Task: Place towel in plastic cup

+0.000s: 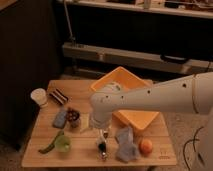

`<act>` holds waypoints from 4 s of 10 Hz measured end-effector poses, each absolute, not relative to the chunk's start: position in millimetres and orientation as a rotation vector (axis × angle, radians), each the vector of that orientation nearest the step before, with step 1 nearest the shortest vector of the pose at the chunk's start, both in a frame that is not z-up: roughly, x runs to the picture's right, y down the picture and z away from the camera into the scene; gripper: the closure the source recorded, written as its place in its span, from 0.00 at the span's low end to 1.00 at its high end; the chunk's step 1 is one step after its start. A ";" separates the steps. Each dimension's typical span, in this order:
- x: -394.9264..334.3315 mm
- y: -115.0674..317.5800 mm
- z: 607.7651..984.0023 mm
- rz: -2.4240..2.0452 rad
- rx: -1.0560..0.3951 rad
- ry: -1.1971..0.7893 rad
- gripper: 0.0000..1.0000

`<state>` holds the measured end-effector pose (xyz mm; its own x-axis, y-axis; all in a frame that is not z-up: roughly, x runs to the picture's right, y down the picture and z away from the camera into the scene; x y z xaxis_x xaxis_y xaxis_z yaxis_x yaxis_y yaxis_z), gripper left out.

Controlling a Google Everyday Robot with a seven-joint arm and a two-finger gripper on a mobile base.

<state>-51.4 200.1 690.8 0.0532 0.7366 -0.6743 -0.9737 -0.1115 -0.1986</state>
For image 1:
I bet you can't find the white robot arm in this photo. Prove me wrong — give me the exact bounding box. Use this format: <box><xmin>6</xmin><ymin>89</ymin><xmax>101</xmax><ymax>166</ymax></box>
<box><xmin>89</xmin><ymin>72</ymin><xmax>213</xmax><ymax>171</ymax></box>

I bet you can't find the striped brown box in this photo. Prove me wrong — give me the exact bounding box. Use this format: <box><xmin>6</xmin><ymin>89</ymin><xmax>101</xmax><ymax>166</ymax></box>
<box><xmin>49</xmin><ymin>89</ymin><xmax>69</xmax><ymax>106</ymax></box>

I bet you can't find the yellow plastic bin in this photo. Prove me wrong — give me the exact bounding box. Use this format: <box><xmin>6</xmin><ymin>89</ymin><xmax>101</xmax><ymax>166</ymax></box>
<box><xmin>89</xmin><ymin>67</ymin><xmax>159</xmax><ymax>132</ymax></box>

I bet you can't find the black handled brush tool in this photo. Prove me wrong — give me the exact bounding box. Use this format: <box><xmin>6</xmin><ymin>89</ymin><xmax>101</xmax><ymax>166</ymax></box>
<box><xmin>97</xmin><ymin>130</ymin><xmax>108</xmax><ymax>161</ymax></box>

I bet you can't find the blue-grey towel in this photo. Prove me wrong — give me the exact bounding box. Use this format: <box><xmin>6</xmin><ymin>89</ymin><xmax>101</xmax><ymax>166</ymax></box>
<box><xmin>115</xmin><ymin>126</ymin><xmax>139</xmax><ymax>163</ymax></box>

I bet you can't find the white paper cup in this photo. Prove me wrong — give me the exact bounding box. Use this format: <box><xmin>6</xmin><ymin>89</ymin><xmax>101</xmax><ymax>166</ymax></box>
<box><xmin>30</xmin><ymin>88</ymin><xmax>48</xmax><ymax>107</ymax></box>

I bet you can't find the grey long case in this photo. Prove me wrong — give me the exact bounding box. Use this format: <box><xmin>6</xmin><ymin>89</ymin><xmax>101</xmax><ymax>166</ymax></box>
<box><xmin>62</xmin><ymin>42</ymin><xmax>213</xmax><ymax>74</ymax></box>

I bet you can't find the green plastic cup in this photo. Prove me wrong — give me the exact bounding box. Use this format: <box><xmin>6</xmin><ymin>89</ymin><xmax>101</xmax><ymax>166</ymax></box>
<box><xmin>54</xmin><ymin>135</ymin><xmax>70</xmax><ymax>152</ymax></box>

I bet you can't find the black cable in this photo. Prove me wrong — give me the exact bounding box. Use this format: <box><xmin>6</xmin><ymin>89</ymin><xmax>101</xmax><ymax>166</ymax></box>
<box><xmin>182</xmin><ymin>126</ymin><xmax>205</xmax><ymax>171</ymax></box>

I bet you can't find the orange fruit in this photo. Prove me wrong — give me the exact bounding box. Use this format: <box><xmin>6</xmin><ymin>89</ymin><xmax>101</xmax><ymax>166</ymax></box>
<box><xmin>139</xmin><ymin>139</ymin><xmax>153</xmax><ymax>155</ymax></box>

